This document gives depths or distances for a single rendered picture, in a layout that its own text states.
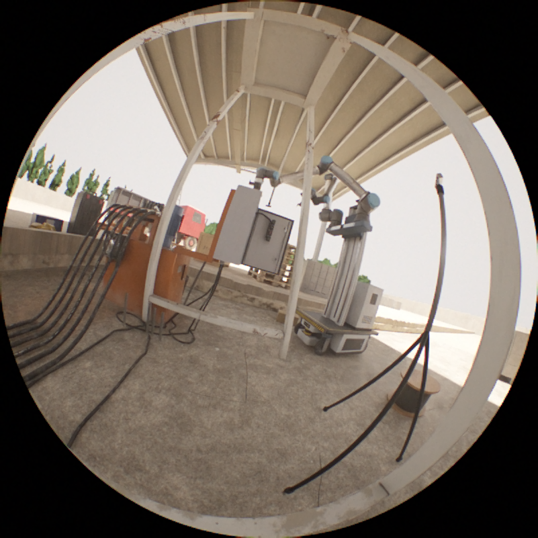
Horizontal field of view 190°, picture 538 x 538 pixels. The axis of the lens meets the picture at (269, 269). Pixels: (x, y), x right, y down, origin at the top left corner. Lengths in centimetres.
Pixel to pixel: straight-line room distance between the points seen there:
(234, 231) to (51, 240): 225
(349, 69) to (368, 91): 67
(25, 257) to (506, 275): 278
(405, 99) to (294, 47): 331
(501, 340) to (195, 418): 93
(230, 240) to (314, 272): 339
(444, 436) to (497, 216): 40
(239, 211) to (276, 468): 147
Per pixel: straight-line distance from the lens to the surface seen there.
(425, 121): 499
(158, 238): 125
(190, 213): 1105
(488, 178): 41
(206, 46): 519
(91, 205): 298
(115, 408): 85
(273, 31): 187
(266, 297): 278
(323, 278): 441
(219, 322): 121
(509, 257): 36
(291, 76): 195
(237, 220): 122
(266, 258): 162
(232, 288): 274
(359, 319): 186
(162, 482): 71
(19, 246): 238
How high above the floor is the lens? 69
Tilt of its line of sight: level
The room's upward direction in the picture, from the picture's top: 16 degrees clockwise
